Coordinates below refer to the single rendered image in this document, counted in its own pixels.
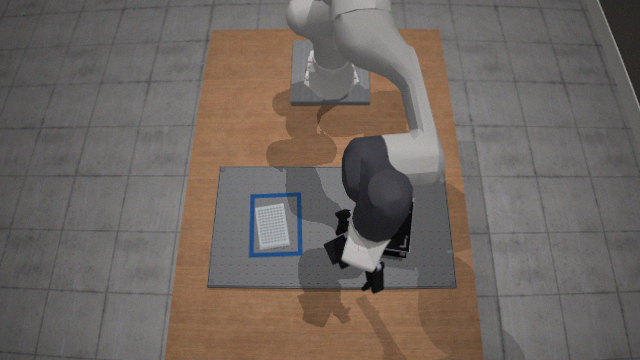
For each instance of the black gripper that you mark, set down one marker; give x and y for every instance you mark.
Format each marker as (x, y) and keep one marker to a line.
(377, 277)

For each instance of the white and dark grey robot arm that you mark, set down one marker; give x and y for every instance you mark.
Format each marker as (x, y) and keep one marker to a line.
(365, 34)

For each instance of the blue tape outline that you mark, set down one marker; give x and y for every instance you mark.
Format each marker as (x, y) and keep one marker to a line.
(299, 223)

